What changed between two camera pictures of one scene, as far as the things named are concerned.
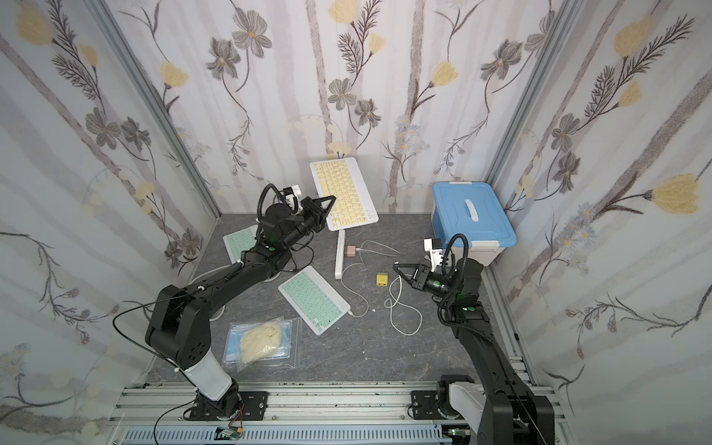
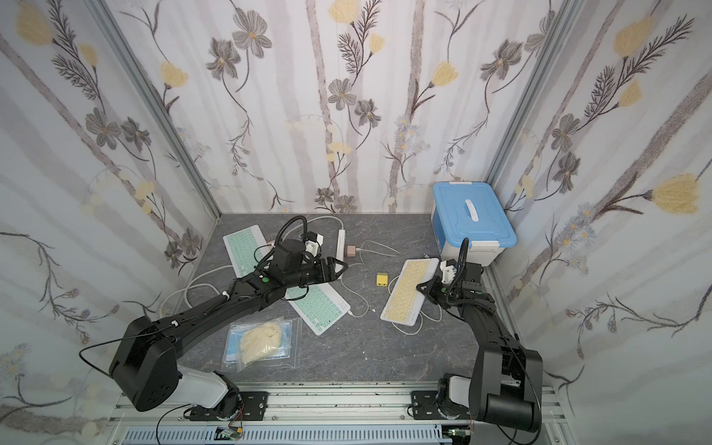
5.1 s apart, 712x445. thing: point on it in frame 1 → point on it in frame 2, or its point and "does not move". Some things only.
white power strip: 340,255 does not move
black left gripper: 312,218 → 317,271
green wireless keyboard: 240,241 does not move
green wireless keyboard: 314,298 does not move
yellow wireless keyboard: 341,178 → 405,300
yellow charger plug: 382,279 does not move
